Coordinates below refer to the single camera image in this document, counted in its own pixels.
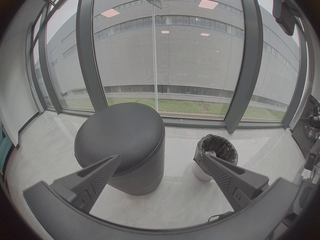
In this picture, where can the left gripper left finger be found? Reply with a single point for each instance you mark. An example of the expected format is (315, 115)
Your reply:
(97, 179)

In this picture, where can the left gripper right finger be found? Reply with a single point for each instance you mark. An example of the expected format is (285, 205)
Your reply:
(225, 179)

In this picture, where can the black plastic bag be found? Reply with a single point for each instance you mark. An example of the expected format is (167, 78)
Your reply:
(225, 146)

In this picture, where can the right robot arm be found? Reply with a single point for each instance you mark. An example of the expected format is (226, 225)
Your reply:
(313, 154)

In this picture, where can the white trash bin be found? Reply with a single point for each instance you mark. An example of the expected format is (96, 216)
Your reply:
(200, 172)

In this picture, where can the clear printed wrapper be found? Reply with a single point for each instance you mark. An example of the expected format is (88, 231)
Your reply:
(211, 153)

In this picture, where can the dark grey round chair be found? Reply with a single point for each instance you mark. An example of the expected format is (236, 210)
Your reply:
(120, 139)

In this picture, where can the window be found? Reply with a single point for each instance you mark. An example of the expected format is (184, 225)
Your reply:
(187, 46)

